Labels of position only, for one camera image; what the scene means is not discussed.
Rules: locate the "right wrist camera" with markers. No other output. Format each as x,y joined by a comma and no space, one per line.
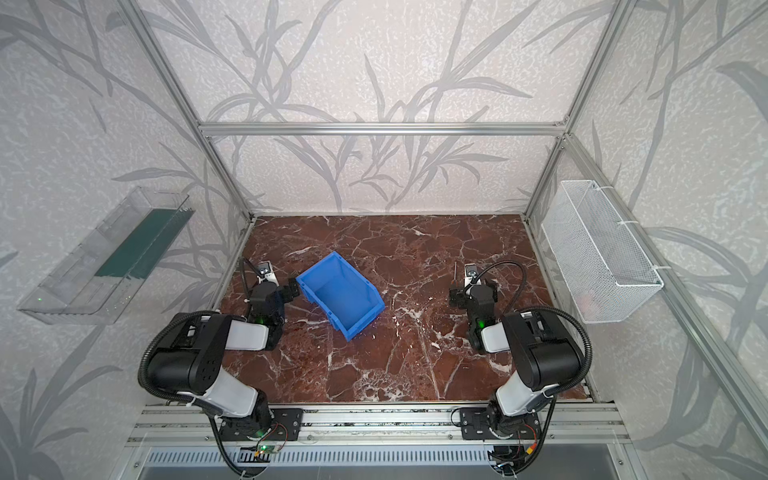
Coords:
471,273

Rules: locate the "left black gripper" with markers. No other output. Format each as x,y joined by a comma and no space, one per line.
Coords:
280,291

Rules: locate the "green circuit board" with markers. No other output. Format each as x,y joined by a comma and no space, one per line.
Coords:
264,453

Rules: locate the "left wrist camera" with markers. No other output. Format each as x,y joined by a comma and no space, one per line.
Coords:
266,273

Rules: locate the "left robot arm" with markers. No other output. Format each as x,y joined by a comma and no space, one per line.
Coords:
183,363

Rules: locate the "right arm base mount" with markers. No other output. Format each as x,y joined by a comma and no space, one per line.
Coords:
479,423

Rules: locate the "left aluminium corner post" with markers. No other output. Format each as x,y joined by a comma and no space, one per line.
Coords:
139,25

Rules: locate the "right aluminium corner post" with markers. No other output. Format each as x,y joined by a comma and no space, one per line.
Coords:
615,25

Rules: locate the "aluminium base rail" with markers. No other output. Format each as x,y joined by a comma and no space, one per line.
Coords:
362,424

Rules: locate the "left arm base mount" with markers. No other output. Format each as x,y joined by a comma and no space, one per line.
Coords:
285,425

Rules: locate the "aluminium corner post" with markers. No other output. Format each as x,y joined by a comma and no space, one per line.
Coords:
615,25
139,25

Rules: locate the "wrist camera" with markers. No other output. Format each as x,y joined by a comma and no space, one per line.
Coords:
266,273
471,273

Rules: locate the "white wire mesh basket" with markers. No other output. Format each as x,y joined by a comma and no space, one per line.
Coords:
608,274

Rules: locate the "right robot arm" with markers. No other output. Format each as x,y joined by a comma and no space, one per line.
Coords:
551,353

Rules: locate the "blue plastic bin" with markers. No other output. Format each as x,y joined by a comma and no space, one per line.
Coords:
347,298

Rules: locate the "clear plastic wall shelf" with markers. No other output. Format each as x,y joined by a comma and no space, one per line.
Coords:
95,282

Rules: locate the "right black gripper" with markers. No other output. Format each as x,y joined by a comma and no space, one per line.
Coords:
469,293

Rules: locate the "aluminium frame horizontal bar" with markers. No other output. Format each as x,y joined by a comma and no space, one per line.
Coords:
219,129

